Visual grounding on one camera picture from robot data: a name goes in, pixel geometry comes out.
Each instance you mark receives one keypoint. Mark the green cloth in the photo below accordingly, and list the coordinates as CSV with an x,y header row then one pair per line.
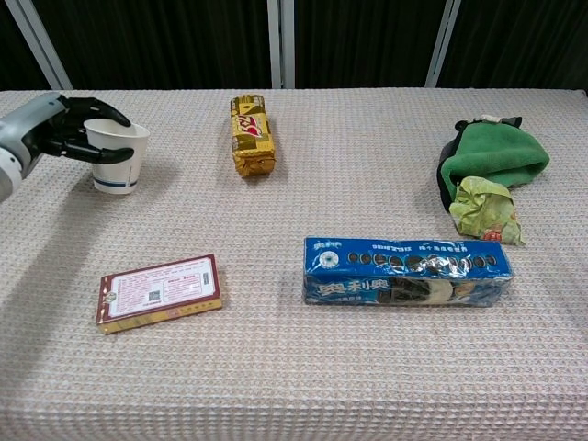
x,y
491,154

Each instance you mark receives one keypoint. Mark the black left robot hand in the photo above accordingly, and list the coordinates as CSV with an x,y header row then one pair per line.
x,y
69,133

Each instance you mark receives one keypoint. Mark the crumpled green snack bag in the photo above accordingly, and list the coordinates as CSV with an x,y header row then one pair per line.
x,y
487,211

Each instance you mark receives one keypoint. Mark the black curtain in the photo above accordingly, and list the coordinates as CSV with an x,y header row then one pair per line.
x,y
161,41

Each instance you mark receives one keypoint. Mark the red and gold card box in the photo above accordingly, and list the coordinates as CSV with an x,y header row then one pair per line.
x,y
158,291

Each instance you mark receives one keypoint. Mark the white paper cup blue band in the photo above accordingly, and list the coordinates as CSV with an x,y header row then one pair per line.
x,y
119,158

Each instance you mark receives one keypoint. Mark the gold foil snack pack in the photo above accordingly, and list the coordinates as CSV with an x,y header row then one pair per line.
x,y
252,135

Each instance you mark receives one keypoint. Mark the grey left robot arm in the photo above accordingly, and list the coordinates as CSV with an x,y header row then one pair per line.
x,y
14,142

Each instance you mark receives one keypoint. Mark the blue Oreo cookie box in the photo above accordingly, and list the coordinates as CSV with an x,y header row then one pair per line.
x,y
404,271

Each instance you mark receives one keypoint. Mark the grey metal frame post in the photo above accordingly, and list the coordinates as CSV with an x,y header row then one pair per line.
x,y
39,43
442,43
281,43

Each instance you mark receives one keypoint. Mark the beige woven tablecloth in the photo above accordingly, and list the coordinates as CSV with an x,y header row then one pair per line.
x,y
294,358

